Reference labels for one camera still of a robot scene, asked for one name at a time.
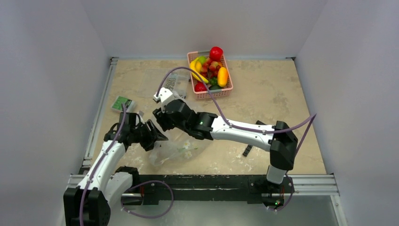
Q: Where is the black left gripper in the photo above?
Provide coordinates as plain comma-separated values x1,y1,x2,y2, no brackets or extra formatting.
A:
130,120,167,151

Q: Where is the red fake apple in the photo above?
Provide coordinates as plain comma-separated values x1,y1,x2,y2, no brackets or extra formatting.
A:
194,82,207,92

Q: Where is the clear plastic bag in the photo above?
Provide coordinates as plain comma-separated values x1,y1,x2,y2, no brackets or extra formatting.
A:
144,111,211,167

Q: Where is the small yellow fake banana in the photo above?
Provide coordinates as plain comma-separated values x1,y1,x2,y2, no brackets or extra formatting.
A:
190,57,209,84

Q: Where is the red fake grape bunch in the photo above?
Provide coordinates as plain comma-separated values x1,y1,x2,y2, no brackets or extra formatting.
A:
200,57,223,79

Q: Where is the orange fake fruit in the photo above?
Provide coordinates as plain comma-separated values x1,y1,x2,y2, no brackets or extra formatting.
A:
217,67,229,87

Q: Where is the pink red fake peach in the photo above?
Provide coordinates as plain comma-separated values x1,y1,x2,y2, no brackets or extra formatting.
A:
209,46,223,62

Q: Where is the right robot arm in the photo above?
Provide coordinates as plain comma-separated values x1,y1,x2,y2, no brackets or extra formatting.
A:
153,99,298,192

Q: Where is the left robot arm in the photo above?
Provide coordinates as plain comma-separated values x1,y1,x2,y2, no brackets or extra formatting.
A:
63,113,168,226

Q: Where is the green fake lime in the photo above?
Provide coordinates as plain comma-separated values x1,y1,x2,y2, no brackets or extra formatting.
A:
197,56,207,65

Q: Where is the green label small box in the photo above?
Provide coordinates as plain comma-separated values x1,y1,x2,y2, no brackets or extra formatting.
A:
111,96,136,113

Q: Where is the pink plastic basket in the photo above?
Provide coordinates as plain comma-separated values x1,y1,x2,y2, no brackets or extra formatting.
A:
187,51,233,100

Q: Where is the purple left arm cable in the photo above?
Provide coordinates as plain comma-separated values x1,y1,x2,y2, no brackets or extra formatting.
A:
79,103,128,226

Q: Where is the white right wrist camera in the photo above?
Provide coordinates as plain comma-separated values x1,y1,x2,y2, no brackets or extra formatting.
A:
153,87,180,112

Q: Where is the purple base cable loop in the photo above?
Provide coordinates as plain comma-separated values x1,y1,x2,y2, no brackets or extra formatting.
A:
120,181,175,220

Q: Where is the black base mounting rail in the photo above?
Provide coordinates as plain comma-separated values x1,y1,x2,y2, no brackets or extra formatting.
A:
121,175,295,208

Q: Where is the black T-handle tool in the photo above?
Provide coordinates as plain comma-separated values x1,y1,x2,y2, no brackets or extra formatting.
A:
242,120,265,157

